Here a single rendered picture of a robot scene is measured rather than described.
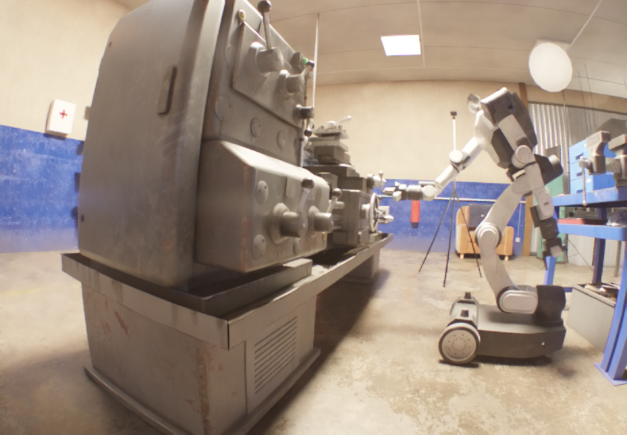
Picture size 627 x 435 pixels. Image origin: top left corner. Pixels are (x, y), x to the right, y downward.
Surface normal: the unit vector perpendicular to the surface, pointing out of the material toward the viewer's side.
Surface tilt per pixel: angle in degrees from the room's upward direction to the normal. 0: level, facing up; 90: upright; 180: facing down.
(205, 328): 90
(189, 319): 90
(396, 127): 90
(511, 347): 90
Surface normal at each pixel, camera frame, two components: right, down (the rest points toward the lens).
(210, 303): 0.93, 0.04
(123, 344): -0.36, -0.05
